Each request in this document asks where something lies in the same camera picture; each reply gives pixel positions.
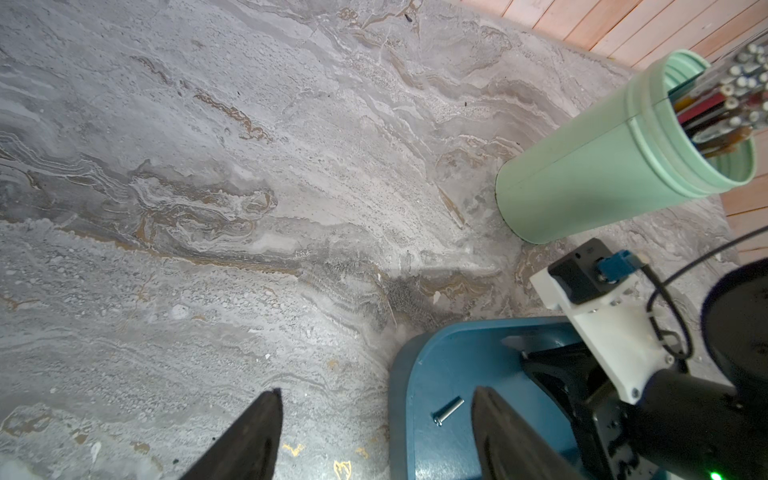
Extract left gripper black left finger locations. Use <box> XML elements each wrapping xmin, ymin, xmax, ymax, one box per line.
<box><xmin>181</xmin><ymin>388</ymin><xmax>283</xmax><ymax>480</ymax></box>

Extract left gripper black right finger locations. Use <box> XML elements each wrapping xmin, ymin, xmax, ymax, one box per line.
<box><xmin>471</xmin><ymin>387</ymin><xmax>581</xmax><ymax>480</ymax></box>

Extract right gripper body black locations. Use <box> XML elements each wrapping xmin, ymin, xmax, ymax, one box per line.
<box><xmin>501</xmin><ymin>332</ymin><xmax>666</xmax><ymax>479</ymax></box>

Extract silver screw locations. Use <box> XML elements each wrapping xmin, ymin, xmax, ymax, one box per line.
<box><xmin>432</xmin><ymin>396</ymin><xmax>465</xmax><ymax>427</ymax></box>

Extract teal plastic storage tray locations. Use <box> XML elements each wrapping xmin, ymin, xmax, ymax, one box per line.
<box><xmin>388</xmin><ymin>317</ymin><xmax>580</xmax><ymax>479</ymax></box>

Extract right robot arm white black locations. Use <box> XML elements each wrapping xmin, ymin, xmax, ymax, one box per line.
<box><xmin>521</xmin><ymin>260</ymin><xmax>767</xmax><ymax>479</ymax></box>

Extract mint green pencil cup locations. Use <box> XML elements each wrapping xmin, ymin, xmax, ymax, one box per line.
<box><xmin>495</xmin><ymin>50</ymin><xmax>757</xmax><ymax>244</ymax></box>

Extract pencils bundle in cup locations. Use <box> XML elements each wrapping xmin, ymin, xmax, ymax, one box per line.
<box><xmin>668</xmin><ymin>32</ymin><xmax>767</xmax><ymax>158</ymax></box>

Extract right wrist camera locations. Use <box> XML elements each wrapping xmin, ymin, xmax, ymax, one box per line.
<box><xmin>529</xmin><ymin>238</ymin><xmax>676</xmax><ymax>406</ymax></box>

